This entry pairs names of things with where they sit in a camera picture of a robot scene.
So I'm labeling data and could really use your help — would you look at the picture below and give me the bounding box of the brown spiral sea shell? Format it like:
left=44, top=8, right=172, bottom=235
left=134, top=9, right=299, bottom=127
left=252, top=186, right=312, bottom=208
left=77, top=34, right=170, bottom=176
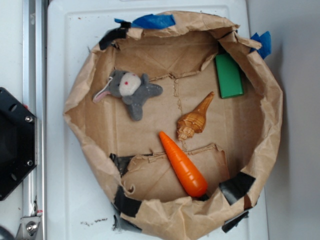
left=176, top=91, right=215, bottom=141

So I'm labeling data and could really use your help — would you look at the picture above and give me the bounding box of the grey plush donkey toy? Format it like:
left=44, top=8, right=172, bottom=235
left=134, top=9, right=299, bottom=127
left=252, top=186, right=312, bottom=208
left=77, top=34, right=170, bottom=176
left=92, top=70, right=163, bottom=121

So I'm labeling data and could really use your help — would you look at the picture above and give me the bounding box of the orange plastic carrot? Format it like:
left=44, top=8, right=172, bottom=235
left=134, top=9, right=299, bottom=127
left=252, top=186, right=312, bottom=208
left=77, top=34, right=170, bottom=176
left=158, top=131, right=208, bottom=198

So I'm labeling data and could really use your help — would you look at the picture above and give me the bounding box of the green rectangular block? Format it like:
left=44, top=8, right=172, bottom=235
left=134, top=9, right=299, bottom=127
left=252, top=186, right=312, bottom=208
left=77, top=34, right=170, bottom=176
left=215, top=53, right=244, bottom=99

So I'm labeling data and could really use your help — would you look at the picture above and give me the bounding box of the blue tape piece right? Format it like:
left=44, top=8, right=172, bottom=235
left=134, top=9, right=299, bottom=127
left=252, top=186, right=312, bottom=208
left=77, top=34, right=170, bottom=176
left=250, top=31, right=272, bottom=60

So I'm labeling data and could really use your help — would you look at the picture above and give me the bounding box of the brown paper bag enclosure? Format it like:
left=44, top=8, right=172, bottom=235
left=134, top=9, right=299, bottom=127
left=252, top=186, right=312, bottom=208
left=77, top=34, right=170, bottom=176
left=63, top=11, right=283, bottom=240

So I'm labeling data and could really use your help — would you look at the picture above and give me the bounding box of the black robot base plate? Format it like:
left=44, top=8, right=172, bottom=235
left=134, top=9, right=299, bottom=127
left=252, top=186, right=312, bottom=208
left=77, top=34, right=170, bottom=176
left=0, top=87, right=36, bottom=201

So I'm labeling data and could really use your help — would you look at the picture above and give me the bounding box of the aluminium frame rail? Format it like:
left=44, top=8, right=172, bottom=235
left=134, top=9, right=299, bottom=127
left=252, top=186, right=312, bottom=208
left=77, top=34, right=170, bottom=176
left=22, top=0, right=50, bottom=240

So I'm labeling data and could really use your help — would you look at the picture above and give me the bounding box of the metal corner bracket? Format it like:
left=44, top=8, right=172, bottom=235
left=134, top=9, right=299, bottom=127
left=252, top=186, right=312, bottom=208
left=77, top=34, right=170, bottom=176
left=15, top=216, right=41, bottom=240

